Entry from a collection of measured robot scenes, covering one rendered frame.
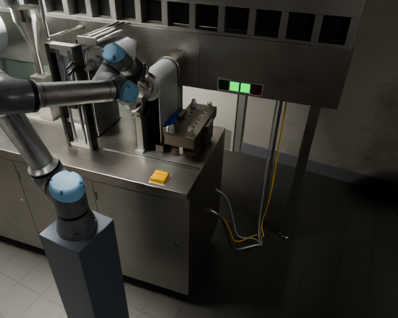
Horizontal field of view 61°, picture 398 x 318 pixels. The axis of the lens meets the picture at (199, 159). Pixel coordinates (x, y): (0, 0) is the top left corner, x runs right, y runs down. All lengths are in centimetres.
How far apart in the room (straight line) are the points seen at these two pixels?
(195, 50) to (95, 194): 92
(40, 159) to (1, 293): 136
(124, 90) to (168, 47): 77
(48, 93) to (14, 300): 162
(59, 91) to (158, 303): 150
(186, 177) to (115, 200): 41
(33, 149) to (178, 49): 95
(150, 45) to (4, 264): 173
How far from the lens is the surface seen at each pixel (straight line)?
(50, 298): 240
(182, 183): 157
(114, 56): 132
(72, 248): 136
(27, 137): 127
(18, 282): 255
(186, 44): 189
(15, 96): 107
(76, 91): 114
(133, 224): 185
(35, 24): 205
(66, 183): 128
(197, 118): 185
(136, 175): 164
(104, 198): 183
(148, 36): 196
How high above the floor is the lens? 188
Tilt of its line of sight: 34 degrees down
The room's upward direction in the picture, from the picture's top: 2 degrees clockwise
